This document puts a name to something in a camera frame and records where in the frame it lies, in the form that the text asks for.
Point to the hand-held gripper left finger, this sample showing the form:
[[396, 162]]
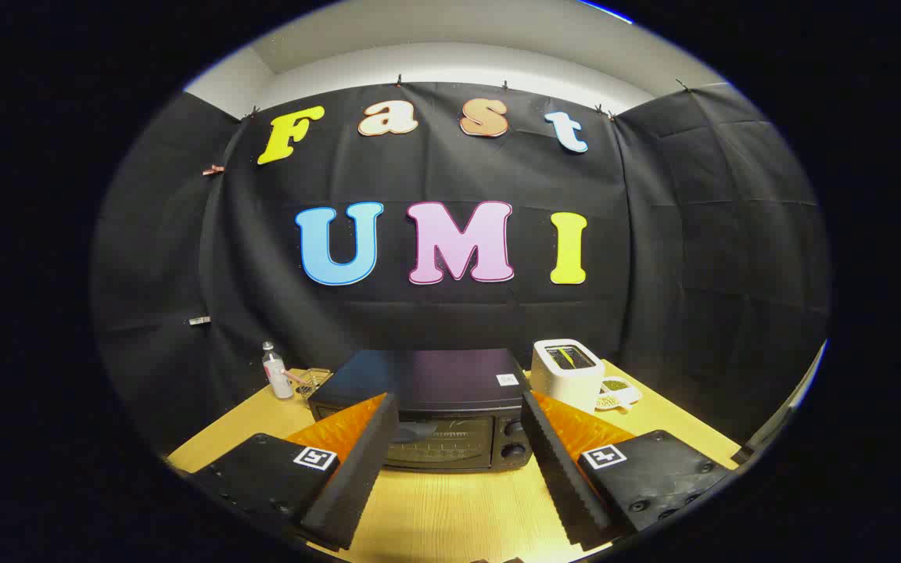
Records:
[[368, 461]]

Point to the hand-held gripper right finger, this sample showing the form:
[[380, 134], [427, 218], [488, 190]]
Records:
[[552, 461]]

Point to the black toaster oven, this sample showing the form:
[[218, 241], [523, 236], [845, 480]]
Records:
[[435, 375]]

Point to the white toaster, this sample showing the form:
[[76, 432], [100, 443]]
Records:
[[568, 383]]

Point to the white divided food plate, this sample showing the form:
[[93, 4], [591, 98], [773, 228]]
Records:
[[627, 396]]

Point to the clear plastic bottle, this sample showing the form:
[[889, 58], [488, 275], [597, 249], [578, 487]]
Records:
[[277, 379]]

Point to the pink clip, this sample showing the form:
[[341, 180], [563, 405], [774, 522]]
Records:
[[213, 170]]

